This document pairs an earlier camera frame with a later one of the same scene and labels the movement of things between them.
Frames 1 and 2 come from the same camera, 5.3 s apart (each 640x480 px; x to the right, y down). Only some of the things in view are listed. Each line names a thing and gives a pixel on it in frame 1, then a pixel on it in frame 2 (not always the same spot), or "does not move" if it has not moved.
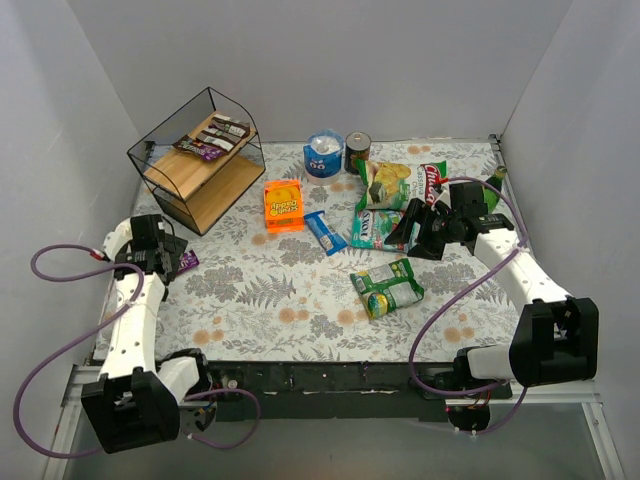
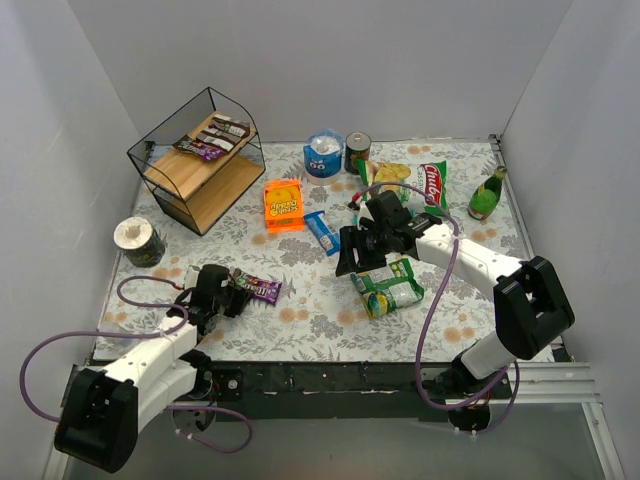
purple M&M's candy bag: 187,261 to 266,290
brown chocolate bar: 220,140 does not move
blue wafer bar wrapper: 331,242 does not move
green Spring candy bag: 387,288 does not move
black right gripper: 427,230 to 357,247
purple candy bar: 207,152 does not move
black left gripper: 167,262 to 233,298
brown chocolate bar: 230,125 does not move
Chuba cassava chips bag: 391,186 does not move
